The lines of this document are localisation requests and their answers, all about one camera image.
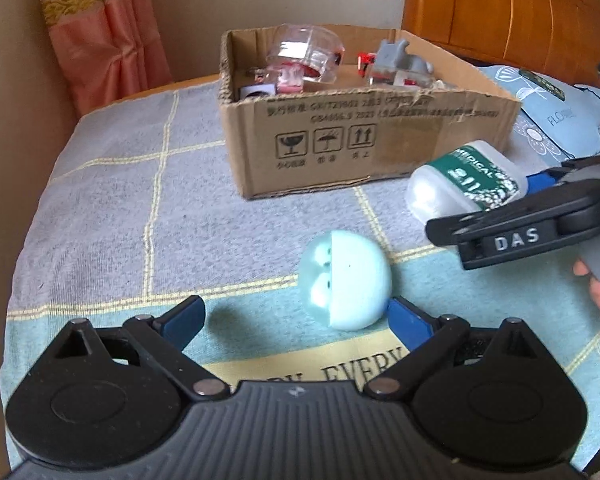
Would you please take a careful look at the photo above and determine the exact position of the wooden headboard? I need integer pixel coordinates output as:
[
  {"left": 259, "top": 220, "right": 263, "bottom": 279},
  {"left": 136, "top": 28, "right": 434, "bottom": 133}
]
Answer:
[{"left": 401, "top": 0, "right": 600, "bottom": 87}]

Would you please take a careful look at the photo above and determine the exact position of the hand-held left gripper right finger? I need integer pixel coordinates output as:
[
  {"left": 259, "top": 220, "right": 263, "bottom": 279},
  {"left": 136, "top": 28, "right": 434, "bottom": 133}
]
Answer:
[{"left": 362, "top": 296, "right": 547, "bottom": 403}]

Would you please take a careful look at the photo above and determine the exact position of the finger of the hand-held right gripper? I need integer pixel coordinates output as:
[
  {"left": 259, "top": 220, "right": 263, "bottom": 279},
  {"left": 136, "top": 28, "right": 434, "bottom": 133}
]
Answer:
[
  {"left": 425, "top": 179, "right": 600, "bottom": 272},
  {"left": 527, "top": 152, "right": 600, "bottom": 194}
]

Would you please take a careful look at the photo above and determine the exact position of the grey and teal checked blanket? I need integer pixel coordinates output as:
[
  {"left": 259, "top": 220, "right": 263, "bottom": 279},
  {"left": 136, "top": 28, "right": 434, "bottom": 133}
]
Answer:
[{"left": 5, "top": 75, "right": 600, "bottom": 472}]

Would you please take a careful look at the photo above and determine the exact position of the light blue floral pillow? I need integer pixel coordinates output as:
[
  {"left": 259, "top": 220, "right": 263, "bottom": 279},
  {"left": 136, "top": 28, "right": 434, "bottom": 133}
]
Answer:
[{"left": 480, "top": 64, "right": 600, "bottom": 162}]

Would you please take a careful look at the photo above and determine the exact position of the clear jar with red lid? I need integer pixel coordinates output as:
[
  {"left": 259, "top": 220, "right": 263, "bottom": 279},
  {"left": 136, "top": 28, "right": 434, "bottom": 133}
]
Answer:
[{"left": 267, "top": 25, "right": 347, "bottom": 84}]

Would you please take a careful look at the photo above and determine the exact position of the white plastic bottle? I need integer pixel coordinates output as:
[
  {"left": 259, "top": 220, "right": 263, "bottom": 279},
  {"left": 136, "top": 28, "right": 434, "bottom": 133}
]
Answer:
[{"left": 404, "top": 141, "right": 530, "bottom": 223}]

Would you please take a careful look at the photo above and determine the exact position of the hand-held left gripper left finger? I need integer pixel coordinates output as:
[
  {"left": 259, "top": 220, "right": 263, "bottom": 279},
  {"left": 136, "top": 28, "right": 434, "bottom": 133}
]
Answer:
[{"left": 44, "top": 295, "right": 232, "bottom": 403}]

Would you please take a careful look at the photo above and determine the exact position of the pink curtain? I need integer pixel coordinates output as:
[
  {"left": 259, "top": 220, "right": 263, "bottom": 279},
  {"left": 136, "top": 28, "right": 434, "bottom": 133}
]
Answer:
[{"left": 32, "top": 0, "right": 174, "bottom": 117}]

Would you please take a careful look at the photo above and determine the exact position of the light blue round toy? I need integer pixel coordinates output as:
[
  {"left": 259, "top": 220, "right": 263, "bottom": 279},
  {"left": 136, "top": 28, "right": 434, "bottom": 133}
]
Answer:
[{"left": 298, "top": 230, "right": 394, "bottom": 332}]

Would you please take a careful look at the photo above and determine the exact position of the wooden bed frame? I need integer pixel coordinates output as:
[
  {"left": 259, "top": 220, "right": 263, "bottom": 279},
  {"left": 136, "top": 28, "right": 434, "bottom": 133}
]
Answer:
[{"left": 80, "top": 73, "right": 224, "bottom": 111}]

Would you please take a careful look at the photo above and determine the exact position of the grey plastic toy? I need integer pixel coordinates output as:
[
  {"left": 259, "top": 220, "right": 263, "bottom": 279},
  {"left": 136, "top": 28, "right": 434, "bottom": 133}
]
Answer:
[{"left": 374, "top": 38, "right": 437, "bottom": 75}]

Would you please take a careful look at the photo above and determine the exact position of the cardboard box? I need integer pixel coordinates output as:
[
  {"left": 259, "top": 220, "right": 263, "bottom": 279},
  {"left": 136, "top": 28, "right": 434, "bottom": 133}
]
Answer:
[{"left": 219, "top": 24, "right": 524, "bottom": 202}]

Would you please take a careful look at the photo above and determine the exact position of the pink toy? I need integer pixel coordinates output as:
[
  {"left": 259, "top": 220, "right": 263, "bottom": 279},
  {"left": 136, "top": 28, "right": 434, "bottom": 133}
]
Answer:
[{"left": 275, "top": 62, "right": 307, "bottom": 94}]

